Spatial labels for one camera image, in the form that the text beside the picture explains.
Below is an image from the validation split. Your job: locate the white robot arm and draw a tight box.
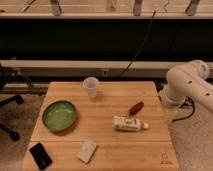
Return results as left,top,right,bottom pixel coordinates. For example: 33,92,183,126
159,60,213,112

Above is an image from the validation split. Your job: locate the green ceramic bowl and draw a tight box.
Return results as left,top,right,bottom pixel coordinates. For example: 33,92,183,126
42,100,78,132

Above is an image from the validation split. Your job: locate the white plastic cup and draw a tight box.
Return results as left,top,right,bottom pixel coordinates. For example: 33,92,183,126
83,77,99,99

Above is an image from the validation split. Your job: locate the brown sausage-shaped object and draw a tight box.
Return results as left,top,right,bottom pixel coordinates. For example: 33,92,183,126
129,102,144,115

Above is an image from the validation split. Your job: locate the black smartphone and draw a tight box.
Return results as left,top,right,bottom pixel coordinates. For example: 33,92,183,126
29,143,52,170

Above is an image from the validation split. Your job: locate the black office chair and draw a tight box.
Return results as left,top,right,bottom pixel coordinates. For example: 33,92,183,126
0,63,24,142

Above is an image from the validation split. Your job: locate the black hanging cable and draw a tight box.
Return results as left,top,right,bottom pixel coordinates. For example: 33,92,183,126
118,9,157,77

